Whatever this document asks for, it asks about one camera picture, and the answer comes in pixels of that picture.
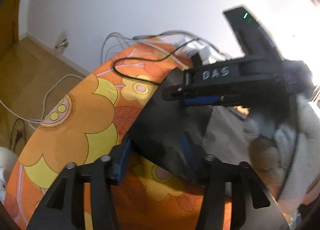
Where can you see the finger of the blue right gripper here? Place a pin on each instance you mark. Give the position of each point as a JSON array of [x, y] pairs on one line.
[[203, 101]]

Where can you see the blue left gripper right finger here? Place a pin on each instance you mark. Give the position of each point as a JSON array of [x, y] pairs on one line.
[[189, 151]]

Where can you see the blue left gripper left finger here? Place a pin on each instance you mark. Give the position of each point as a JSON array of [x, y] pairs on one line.
[[120, 155]]

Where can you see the black pants with pink print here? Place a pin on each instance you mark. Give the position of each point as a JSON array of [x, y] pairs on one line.
[[216, 130]]

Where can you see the right hand in grey glove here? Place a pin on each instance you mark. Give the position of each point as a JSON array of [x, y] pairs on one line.
[[285, 155]]

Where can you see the white and black charger block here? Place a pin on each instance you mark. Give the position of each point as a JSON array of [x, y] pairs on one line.
[[203, 52]]

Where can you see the orange floral bed sheet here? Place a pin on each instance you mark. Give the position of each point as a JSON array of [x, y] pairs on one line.
[[84, 125]]

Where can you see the metal door stopper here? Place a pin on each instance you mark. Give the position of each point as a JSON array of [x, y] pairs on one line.
[[63, 44]]

